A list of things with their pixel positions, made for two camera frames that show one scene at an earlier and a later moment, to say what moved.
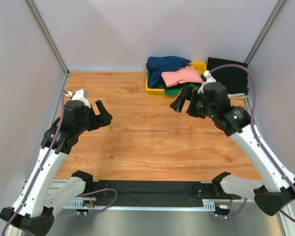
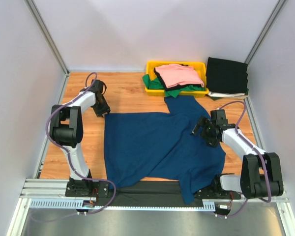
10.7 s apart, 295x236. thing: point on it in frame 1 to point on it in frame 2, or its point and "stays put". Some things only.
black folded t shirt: (235, 79) stays put
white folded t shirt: (230, 95) stays put
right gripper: (186, 94) to (202, 121)
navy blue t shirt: (156, 66) to (160, 145)
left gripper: (105, 120) to (105, 109)
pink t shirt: (188, 74) stays put
